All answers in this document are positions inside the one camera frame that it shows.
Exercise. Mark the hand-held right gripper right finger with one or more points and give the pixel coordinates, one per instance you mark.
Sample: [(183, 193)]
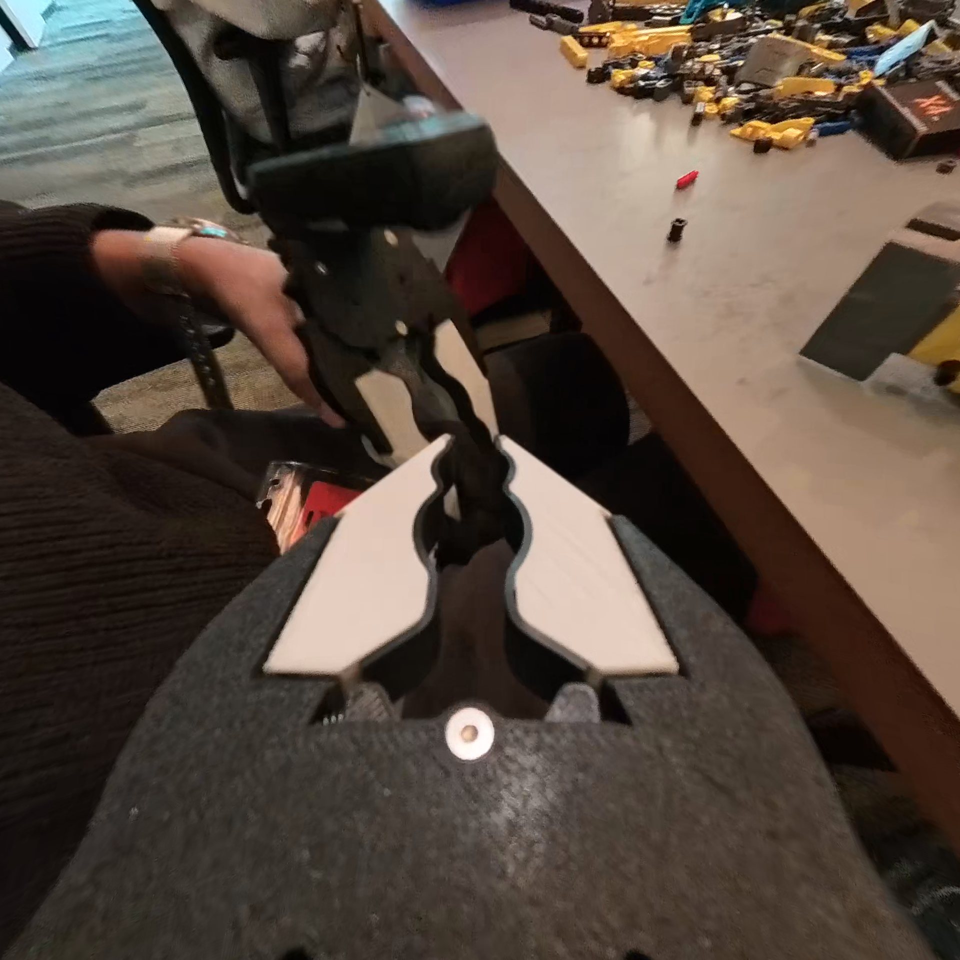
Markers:
[(592, 592)]

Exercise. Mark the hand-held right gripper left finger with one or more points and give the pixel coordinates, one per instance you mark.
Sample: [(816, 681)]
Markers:
[(352, 592)]

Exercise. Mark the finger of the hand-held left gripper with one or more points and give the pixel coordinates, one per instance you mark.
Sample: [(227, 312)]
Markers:
[(461, 367), (379, 412)]

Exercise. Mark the person's left forearm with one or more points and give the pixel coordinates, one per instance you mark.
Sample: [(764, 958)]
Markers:
[(45, 315)]

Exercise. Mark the person's left hand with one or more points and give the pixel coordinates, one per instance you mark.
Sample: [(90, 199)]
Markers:
[(240, 292)]

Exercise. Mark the red package with clear plastic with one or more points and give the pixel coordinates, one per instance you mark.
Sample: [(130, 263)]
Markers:
[(315, 502)]

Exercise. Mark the black round bag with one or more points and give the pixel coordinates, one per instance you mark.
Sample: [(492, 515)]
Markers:
[(559, 390)]

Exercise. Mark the red fabric object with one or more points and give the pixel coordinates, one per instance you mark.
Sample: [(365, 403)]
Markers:
[(487, 255)]

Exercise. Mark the grey office chair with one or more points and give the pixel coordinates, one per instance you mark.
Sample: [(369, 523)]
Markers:
[(247, 67)]

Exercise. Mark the wristwatch with pale band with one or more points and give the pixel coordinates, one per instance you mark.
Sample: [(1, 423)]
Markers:
[(169, 247)]

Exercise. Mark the person's black knit clothing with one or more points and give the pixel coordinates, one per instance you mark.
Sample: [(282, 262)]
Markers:
[(112, 600)]

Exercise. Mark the small black toy pin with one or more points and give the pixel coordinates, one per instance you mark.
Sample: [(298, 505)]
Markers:
[(677, 229)]

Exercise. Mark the small red toy pin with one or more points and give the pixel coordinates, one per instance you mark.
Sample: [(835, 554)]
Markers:
[(686, 179)]

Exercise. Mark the pile of toy brick pieces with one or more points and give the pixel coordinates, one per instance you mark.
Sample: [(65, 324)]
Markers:
[(750, 67)]

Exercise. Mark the yellow sticker sheet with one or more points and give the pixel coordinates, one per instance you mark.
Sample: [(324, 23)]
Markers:
[(877, 307)]

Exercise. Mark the black box with red print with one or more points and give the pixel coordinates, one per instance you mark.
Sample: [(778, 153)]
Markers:
[(911, 116)]

